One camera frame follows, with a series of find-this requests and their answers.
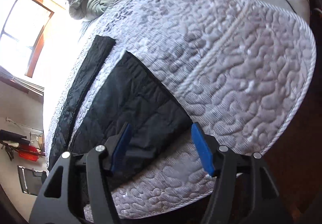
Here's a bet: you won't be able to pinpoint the grey quilted floral bedspread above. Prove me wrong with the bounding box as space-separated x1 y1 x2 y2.
44 0 316 219

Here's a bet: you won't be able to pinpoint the wooden framed window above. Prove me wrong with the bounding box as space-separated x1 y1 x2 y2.
1 0 55 78

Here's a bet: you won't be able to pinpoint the wooden coat rack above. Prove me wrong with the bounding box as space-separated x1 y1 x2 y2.
1 129 45 161

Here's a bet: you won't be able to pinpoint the black mesh metal chair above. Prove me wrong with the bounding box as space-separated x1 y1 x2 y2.
18 166 47 196

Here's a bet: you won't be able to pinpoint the black pants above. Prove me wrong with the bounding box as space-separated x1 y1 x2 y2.
49 36 192 185

